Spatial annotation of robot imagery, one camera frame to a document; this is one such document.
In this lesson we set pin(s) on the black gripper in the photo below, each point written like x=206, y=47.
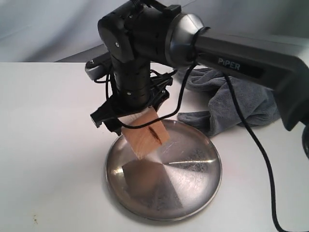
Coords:
x=126, y=101

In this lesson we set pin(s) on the wooden cube block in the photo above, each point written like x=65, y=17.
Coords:
x=147, y=139

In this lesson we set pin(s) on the grey terry towel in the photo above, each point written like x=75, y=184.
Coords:
x=257, y=103

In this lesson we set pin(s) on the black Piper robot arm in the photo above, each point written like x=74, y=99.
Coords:
x=142, y=31

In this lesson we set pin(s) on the round stainless steel plate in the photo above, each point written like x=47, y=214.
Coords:
x=176, y=181

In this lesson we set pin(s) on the grey fabric backdrop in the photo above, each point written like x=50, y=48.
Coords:
x=53, y=30

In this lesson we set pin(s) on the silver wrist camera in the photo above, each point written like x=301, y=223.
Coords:
x=98, y=67

